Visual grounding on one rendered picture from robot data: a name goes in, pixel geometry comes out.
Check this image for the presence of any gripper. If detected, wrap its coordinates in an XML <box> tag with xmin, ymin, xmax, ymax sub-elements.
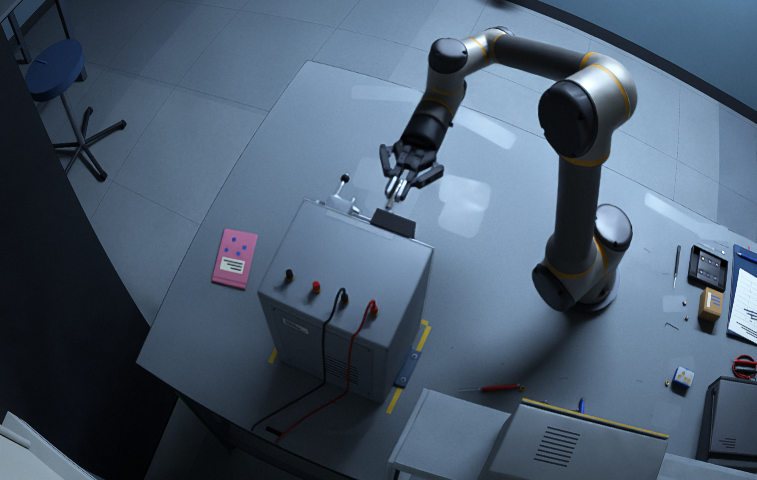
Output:
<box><xmin>378</xmin><ymin>111</ymin><xmax>454</xmax><ymax>204</ymax></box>

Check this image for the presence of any black dial block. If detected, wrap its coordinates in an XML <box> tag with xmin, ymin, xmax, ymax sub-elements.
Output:
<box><xmin>369</xmin><ymin>206</ymin><xmax>418</xmax><ymax>240</ymax></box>

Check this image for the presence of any grey fixture box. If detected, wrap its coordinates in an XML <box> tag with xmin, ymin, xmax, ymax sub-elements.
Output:
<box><xmin>257</xmin><ymin>198</ymin><xmax>435</xmax><ymax>405</ymax></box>

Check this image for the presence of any grey lever with black knob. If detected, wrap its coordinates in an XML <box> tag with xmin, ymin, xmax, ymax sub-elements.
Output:
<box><xmin>316</xmin><ymin>173</ymin><xmax>363</xmax><ymax>217</ymax></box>

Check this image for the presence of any pink notebook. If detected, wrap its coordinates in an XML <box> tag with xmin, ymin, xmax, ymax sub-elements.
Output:
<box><xmin>210</xmin><ymin>228</ymin><xmax>260</xmax><ymax>292</ymax></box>

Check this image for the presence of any plain grey box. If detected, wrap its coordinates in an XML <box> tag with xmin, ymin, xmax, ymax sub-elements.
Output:
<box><xmin>387</xmin><ymin>387</ymin><xmax>512</xmax><ymax>480</ymax></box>

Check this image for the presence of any black parts tray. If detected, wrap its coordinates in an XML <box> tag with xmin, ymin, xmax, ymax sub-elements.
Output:
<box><xmin>687</xmin><ymin>244</ymin><xmax>730</xmax><ymax>293</ymax></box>

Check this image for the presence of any grey vented instrument case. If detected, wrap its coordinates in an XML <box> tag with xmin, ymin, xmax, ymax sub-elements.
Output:
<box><xmin>485</xmin><ymin>397</ymin><xmax>671</xmax><ymax>480</ymax></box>

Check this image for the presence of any small cardboard box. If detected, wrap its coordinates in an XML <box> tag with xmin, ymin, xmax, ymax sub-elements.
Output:
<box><xmin>697</xmin><ymin>286</ymin><xmax>726</xmax><ymax>325</ymax></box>

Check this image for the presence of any small white blue box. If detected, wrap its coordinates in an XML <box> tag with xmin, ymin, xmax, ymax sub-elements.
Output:
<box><xmin>671</xmin><ymin>365</ymin><xmax>697</xmax><ymax>393</ymax></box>

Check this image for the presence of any blue round stool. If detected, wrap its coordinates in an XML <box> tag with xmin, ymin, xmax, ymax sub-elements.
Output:
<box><xmin>24</xmin><ymin>37</ymin><xmax>128</xmax><ymax>183</ymax></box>

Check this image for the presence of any blue clipboard with paper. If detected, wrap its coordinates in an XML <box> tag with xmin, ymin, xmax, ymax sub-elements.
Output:
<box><xmin>725</xmin><ymin>244</ymin><xmax>757</xmax><ymax>352</ymax></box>

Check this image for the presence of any dark grey instrument box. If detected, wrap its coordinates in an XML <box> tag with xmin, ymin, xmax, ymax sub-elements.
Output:
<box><xmin>704</xmin><ymin>375</ymin><xmax>757</xmax><ymax>463</ymax></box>

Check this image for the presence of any black cable with plug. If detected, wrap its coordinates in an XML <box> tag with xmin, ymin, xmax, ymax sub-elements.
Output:
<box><xmin>250</xmin><ymin>288</ymin><xmax>351</xmax><ymax>433</ymax></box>

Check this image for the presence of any red cable with plug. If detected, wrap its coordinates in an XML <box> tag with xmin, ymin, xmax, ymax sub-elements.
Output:
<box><xmin>274</xmin><ymin>299</ymin><xmax>379</xmax><ymax>445</ymax></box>

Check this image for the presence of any blue clamp bracket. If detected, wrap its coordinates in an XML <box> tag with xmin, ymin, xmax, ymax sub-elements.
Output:
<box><xmin>393</xmin><ymin>350</ymin><xmax>423</xmax><ymax>390</ymax></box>

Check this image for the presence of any red handled screwdriver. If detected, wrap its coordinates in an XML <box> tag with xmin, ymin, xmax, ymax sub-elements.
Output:
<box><xmin>459</xmin><ymin>382</ymin><xmax>527</xmax><ymax>394</ymax></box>

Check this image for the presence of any red cable coil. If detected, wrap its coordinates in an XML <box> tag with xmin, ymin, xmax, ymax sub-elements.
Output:
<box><xmin>730</xmin><ymin>354</ymin><xmax>757</xmax><ymax>382</ymax></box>

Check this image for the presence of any dark metal table frame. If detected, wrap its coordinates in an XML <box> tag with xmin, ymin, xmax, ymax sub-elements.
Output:
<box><xmin>0</xmin><ymin>0</ymin><xmax>72</xmax><ymax>66</ymax></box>

